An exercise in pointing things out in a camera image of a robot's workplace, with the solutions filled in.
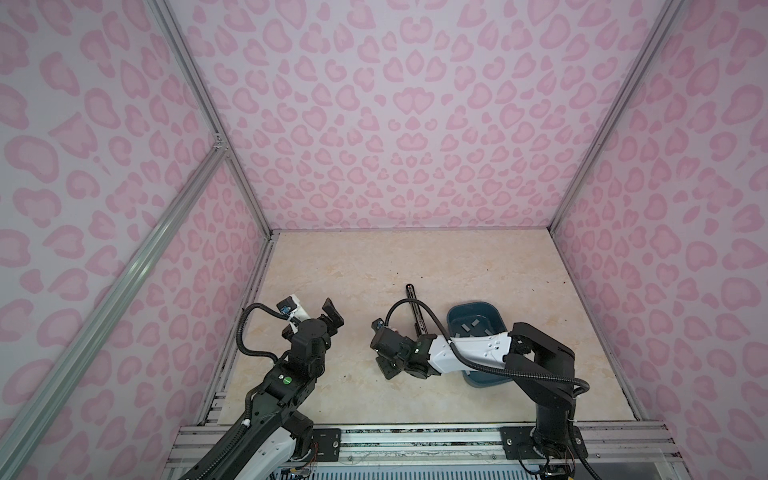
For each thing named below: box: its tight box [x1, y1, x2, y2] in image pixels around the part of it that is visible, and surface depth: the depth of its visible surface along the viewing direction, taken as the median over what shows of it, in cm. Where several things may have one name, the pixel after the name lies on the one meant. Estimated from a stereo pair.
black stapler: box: [406, 284, 428, 335], surface depth 97 cm
